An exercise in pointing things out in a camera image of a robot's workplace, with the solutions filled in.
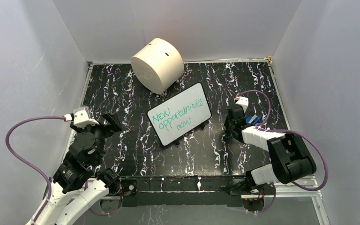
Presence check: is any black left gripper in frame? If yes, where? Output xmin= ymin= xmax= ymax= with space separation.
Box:
xmin=73 ymin=111 xmax=122 ymax=164

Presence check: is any black framed whiteboard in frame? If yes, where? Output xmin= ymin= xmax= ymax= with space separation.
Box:
xmin=146 ymin=82 xmax=212 ymax=146

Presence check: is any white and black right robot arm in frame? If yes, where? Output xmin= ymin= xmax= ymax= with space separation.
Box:
xmin=225 ymin=105 xmax=316 ymax=194

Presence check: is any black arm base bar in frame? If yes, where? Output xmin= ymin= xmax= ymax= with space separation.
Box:
xmin=91 ymin=175 xmax=264 ymax=209

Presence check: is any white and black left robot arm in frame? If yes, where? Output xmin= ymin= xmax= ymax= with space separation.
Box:
xmin=28 ymin=107 xmax=122 ymax=225

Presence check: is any cream cylindrical container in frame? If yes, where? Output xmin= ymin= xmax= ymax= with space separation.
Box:
xmin=131 ymin=38 xmax=184 ymax=95

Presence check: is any blue stapler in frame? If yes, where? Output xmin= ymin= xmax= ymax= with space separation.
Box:
xmin=246 ymin=114 xmax=262 ymax=125

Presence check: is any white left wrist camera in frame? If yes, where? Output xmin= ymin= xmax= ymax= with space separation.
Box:
xmin=64 ymin=106 xmax=99 ymax=128

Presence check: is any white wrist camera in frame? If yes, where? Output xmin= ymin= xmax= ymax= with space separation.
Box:
xmin=64 ymin=106 xmax=99 ymax=128
xmin=234 ymin=96 xmax=249 ymax=113

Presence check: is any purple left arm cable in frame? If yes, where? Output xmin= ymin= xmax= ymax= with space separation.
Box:
xmin=5 ymin=115 xmax=121 ymax=217

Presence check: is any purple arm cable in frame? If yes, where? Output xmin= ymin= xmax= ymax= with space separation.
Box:
xmin=236 ymin=90 xmax=329 ymax=213
xmin=5 ymin=115 xmax=121 ymax=217

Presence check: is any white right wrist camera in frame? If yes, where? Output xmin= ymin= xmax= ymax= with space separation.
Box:
xmin=234 ymin=96 xmax=249 ymax=113

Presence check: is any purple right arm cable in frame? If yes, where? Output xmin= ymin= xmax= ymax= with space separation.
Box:
xmin=236 ymin=90 xmax=329 ymax=213

